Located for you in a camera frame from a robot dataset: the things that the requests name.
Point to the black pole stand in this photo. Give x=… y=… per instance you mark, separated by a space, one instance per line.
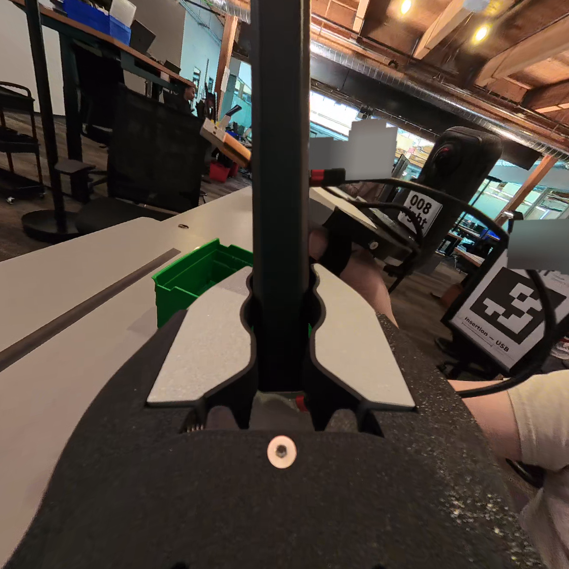
x=44 y=111

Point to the black usb port device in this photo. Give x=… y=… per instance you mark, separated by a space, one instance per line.
x=280 y=178

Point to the white ceiling device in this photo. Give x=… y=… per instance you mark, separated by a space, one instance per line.
x=478 y=3

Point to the person's right hand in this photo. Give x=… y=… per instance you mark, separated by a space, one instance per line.
x=371 y=284

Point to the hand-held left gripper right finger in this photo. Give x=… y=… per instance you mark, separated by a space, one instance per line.
x=355 y=346

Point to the black office chair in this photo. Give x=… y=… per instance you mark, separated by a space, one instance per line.
x=155 y=146

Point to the wooden top desk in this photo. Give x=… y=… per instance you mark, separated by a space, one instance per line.
x=146 y=55

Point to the red plastic bin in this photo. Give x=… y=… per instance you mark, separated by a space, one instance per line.
x=219 y=172

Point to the green plastic bin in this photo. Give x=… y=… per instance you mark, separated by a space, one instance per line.
x=186 y=289

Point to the blue plastic bin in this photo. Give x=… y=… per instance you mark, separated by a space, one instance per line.
x=120 y=30
x=84 y=11

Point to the round ceiling lamp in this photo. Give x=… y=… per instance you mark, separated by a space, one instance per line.
x=480 y=32
x=405 y=5

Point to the person's right forearm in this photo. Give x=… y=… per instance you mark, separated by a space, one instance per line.
x=484 y=418

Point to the black white marker sign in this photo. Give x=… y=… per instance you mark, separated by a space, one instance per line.
x=502 y=311

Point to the person's white shirt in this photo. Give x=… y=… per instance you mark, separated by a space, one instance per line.
x=546 y=422

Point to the orange white device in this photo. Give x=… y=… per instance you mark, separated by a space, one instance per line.
x=231 y=149

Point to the black rolling cart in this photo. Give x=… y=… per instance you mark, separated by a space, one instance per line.
x=13 y=138

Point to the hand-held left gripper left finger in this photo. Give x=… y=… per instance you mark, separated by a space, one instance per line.
x=209 y=346

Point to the black ceiling duct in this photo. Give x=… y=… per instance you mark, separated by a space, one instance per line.
x=400 y=95

